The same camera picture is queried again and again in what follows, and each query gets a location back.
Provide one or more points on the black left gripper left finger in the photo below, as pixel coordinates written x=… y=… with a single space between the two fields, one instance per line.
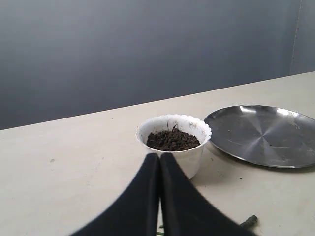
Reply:
x=135 y=212

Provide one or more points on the artificial anthurium plant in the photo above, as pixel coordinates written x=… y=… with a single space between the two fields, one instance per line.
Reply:
x=248 y=224

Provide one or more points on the round stainless steel plate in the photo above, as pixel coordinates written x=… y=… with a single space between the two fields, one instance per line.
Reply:
x=264 y=135

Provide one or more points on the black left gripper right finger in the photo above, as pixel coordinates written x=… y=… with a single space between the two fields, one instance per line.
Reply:
x=185 y=211

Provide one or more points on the white scalloped flower pot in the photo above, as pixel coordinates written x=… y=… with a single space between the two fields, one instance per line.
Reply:
x=189 y=160

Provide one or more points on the dark soil in pot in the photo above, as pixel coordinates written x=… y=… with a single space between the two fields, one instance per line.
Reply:
x=172 y=140

